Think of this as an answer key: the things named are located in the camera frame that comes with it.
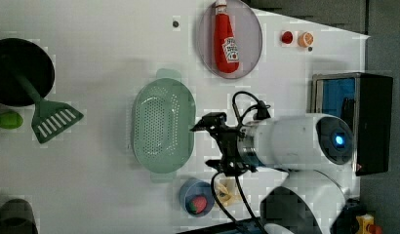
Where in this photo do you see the red toy tomato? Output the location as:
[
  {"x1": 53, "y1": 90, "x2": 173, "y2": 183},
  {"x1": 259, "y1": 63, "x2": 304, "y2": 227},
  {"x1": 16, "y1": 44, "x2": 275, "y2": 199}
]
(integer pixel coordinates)
[{"x1": 281, "y1": 31, "x2": 294, "y2": 44}]

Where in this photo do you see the peeled toy banana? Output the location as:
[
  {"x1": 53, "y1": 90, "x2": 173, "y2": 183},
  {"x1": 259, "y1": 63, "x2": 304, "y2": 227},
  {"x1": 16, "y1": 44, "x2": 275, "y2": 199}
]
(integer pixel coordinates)
[{"x1": 214, "y1": 178, "x2": 242, "y2": 207}]

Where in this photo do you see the yellow red emergency button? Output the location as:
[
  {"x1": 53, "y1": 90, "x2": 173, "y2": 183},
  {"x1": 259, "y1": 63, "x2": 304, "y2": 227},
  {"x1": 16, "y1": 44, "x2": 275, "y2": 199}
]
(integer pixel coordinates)
[{"x1": 356, "y1": 214, "x2": 382, "y2": 234}]

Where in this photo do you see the blue bowl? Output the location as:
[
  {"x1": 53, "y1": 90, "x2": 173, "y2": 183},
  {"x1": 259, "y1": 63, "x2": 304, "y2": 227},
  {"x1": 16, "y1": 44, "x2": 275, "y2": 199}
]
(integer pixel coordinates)
[{"x1": 179, "y1": 178, "x2": 215, "y2": 217}]

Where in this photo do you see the round grey plate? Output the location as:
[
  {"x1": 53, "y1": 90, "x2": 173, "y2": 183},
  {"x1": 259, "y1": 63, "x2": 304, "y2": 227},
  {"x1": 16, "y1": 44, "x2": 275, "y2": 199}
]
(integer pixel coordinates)
[{"x1": 196, "y1": 0, "x2": 262, "y2": 79}]

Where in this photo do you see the dark grey cup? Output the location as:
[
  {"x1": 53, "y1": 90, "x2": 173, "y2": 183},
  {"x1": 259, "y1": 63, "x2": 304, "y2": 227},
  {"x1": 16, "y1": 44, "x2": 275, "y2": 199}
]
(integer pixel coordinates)
[{"x1": 0, "y1": 199, "x2": 39, "y2": 234}]

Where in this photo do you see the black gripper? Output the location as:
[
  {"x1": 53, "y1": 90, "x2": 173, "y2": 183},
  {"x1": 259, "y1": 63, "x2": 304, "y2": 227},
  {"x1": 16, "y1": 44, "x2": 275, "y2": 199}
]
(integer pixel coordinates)
[{"x1": 190, "y1": 112, "x2": 257, "y2": 176}]

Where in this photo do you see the green lime toy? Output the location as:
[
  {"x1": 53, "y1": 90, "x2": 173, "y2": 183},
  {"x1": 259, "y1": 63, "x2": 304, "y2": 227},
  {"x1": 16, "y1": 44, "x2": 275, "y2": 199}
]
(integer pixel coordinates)
[{"x1": 0, "y1": 111, "x2": 23, "y2": 130}]

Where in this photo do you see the black round pan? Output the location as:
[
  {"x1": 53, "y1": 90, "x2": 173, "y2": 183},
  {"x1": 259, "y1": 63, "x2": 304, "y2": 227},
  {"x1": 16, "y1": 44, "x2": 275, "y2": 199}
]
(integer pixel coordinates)
[{"x1": 0, "y1": 38, "x2": 55, "y2": 107}]

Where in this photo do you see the orange slice toy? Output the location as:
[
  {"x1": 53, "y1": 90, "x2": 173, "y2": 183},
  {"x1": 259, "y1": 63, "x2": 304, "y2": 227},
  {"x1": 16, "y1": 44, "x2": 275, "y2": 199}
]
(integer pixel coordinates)
[{"x1": 298, "y1": 32, "x2": 314, "y2": 48}]

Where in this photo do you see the toy strawberry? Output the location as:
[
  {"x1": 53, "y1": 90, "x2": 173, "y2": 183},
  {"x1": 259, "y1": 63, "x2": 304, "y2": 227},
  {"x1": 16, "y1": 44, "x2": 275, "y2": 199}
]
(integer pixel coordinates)
[{"x1": 187, "y1": 195, "x2": 208, "y2": 215}]

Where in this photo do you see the green slotted spatula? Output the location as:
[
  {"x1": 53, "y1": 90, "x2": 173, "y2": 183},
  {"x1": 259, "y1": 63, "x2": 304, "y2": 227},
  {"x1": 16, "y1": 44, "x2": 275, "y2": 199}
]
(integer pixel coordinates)
[{"x1": 16, "y1": 74, "x2": 84, "y2": 144}]

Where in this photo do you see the silver toaster oven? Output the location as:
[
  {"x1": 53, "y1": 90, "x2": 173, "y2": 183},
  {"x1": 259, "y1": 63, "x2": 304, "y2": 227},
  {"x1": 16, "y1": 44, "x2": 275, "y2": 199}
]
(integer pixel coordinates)
[{"x1": 310, "y1": 72, "x2": 393, "y2": 176}]

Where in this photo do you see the green plastic strainer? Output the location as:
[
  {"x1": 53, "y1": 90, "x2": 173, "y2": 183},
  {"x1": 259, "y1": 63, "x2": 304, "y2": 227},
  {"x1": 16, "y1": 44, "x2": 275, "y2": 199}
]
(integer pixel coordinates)
[{"x1": 132, "y1": 68, "x2": 196, "y2": 183}]

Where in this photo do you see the red ketchup bottle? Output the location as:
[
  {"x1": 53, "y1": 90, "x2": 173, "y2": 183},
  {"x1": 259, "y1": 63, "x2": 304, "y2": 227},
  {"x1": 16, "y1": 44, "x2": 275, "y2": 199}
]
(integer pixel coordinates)
[{"x1": 214, "y1": 0, "x2": 240, "y2": 73}]

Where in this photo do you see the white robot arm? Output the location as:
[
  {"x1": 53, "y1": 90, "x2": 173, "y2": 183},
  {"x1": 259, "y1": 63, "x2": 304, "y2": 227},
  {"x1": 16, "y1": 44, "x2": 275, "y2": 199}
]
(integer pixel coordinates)
[{"x1": 191, "y1": 112, "x2": 353, "y2": 234}]

